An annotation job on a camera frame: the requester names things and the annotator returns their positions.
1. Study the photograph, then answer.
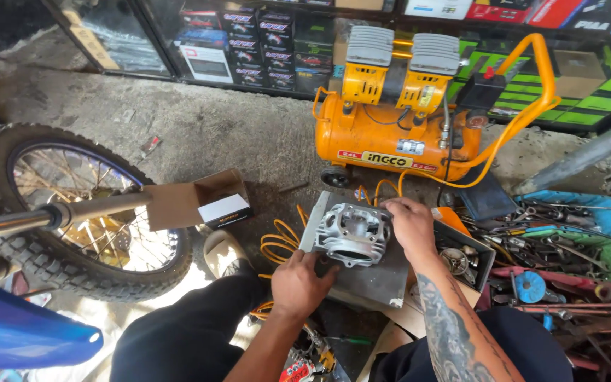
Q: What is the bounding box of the blue motorcycle fender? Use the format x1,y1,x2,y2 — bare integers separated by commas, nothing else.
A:
0,271,105,370

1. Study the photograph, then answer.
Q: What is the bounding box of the black and white small box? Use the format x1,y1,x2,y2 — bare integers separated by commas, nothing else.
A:
197,193,255,231

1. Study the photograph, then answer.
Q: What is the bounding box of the person's right hand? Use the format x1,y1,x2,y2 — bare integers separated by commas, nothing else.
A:
381,197,439,264

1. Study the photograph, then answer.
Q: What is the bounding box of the grey metal plate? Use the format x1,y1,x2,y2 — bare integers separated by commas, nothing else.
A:
298,190,410,311

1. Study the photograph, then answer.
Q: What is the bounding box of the open brown cardboard box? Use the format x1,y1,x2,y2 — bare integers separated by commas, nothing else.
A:
143,168,254,232

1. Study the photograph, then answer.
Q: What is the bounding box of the black tray of engine parts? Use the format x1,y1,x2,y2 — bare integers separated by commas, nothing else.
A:
432,218,496,294

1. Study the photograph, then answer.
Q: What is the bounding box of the yellow air hose fitting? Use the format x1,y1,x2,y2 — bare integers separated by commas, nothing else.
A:
301,323,339,373

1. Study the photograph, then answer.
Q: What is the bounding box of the small red wrapper scrap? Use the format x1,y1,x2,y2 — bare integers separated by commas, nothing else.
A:
140,136,162,158

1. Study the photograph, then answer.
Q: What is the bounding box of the orange plastic piece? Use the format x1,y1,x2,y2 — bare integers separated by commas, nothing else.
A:
432,206,472,238

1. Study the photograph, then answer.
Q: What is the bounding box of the silver engine cylinder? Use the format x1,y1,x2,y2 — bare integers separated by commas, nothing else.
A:
313,203,394,268

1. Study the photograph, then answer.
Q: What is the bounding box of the person's left hand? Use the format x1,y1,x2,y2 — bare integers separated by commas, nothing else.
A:
271,249,342,320

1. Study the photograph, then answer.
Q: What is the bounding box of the person's right leg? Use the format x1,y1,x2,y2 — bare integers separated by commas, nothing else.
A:
372,307,575,382

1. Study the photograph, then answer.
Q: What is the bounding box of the heap of rusty rods and tools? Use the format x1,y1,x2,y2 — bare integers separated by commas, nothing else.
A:
488,265,611,382

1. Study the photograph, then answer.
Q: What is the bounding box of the orange coiled air hose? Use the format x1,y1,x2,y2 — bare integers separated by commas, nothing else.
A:
249,179,403,325

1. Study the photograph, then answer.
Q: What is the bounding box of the brown cardboard sheet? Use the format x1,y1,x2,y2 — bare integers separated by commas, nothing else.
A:
355,276,482,382

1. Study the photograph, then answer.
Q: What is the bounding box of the grey metal pole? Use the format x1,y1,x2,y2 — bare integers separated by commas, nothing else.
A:
514,110,611,195

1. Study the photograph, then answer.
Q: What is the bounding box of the dark blue flat pad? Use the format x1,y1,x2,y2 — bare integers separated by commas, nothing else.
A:
455,169,519,222

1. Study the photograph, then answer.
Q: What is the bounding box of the glass display cabinet of boxes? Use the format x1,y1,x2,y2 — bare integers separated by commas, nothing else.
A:
40,0,611,134

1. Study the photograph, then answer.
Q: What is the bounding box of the blue round disc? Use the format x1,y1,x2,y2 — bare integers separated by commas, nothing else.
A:
514,271,547,304

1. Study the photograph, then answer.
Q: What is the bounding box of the beige slipper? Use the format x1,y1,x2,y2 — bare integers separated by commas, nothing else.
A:
203,229,256,280

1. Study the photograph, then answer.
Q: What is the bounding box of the person's left leg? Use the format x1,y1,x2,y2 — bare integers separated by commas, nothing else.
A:
109,273,277,382

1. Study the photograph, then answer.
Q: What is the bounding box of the orange air compressor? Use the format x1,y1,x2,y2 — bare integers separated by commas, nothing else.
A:
312,25,562,190

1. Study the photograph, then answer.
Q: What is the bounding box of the blue green tray of tools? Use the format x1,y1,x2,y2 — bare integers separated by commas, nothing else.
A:
458,189,611,288

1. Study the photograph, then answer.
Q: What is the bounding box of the person's leg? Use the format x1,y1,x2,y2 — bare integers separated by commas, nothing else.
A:
109,273,277,382
372,307,575,382

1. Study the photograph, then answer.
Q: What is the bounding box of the green handled screwdriver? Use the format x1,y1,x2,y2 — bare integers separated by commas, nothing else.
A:
327,335,373,346

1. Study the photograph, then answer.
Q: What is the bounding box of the chrome fork tube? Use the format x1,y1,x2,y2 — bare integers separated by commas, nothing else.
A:
0,190,153,246

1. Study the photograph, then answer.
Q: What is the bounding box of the red label packet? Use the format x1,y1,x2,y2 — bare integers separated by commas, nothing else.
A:
278,354,318,382

